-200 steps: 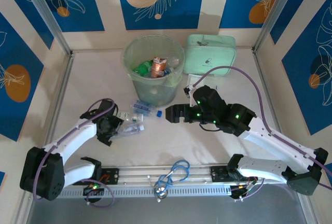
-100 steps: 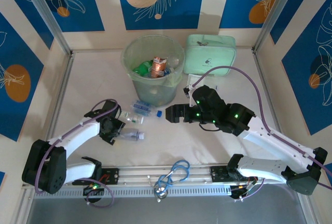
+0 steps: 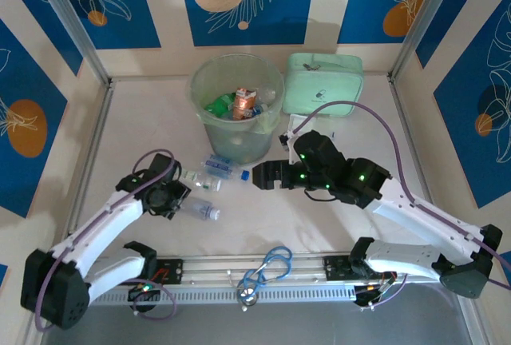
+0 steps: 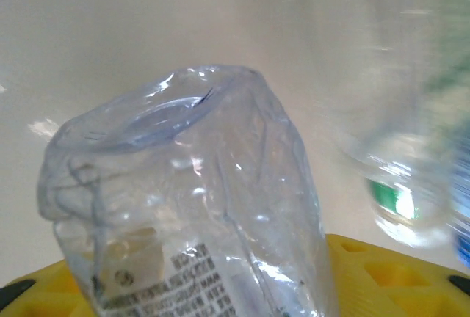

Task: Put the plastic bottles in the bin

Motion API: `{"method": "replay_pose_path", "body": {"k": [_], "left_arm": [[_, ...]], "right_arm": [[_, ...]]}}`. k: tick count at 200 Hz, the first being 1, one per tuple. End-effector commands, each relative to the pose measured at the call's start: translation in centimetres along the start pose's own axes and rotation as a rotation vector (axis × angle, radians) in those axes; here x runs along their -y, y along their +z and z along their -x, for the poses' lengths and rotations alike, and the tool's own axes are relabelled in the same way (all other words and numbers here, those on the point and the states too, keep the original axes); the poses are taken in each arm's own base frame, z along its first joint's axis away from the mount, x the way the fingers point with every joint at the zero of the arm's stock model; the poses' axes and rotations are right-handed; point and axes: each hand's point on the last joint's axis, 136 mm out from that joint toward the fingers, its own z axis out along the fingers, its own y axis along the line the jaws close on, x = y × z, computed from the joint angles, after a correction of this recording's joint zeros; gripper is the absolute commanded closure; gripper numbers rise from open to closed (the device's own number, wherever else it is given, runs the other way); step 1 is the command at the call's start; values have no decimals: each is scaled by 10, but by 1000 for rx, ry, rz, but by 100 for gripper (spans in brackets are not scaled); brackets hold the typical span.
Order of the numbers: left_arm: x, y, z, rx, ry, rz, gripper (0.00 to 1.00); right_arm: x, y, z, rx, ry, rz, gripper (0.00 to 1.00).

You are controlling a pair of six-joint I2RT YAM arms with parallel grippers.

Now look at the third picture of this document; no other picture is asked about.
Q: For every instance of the long clear bottle green label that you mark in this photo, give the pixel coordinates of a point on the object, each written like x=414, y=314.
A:
x=201, y=208

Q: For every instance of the pale blue label bottle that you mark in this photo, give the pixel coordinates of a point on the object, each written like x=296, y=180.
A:
x=217, y=165

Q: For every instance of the Pocari Sweat clear bottle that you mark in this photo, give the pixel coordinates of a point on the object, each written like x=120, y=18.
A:
x=259, y=110

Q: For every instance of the brown coffee drink bottle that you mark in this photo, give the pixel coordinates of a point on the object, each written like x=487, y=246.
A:
x=243, y=103

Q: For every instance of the green plastic bottle yellow cap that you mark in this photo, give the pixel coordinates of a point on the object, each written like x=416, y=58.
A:
x=219, y=104

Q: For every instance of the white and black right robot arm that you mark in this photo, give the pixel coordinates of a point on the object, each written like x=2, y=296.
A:
x=423, y=217

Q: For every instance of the translucent grey waste bin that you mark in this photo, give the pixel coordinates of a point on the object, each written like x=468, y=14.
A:
x=239, y=145

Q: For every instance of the clear plastic packet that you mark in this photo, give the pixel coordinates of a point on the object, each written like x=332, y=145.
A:
x=325, y=125

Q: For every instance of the small green white label bottle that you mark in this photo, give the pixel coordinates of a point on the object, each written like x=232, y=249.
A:
x=199, y=179

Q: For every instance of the mint green medicine pouch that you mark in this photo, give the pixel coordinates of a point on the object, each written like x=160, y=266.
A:
x=323, y=81

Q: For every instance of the blue stethoscope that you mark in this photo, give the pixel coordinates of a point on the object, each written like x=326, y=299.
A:
x=279, y=255

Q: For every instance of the grey metal panel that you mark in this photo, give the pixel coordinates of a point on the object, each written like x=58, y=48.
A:
x=279, y=329

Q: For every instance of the long aluminium base rail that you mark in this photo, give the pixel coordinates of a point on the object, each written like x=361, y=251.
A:
x=223, y=271

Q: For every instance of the aluminium frame post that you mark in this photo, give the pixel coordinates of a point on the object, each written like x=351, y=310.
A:
x=72, y=21
x=422, y=21

